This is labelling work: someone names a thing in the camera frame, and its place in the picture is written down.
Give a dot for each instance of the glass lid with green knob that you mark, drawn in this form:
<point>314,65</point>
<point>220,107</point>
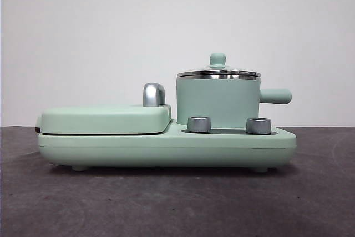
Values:
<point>217,59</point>

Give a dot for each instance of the silver control knob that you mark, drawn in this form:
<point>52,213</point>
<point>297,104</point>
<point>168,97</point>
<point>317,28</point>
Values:
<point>258,125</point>
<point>198,123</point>

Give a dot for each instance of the mint green breakfast machine base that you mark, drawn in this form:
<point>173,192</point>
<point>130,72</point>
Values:
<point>166,151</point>

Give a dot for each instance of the mint green griddle cover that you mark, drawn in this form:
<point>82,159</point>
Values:
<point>102,119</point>

